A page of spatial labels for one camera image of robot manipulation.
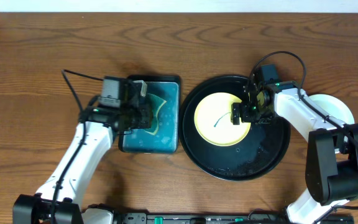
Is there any light blue plate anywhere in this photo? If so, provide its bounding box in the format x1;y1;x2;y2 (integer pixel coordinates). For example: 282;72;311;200
309;94;355;124

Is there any yellow plate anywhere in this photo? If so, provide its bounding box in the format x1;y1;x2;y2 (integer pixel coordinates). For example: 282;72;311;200
194;92;251;147

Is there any green yellow sponge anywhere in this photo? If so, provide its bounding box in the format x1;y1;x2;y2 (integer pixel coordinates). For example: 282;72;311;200
145;93;167;136

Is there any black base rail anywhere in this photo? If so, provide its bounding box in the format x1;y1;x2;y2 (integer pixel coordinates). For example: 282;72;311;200
82;203;354;224

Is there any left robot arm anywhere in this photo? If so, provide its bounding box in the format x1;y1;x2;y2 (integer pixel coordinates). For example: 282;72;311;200
12;102;159;223

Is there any black round tray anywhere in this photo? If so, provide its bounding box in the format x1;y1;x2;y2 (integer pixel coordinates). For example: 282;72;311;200
179;75;291;181

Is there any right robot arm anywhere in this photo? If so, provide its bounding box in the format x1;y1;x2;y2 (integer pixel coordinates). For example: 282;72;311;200
231;81;358;223

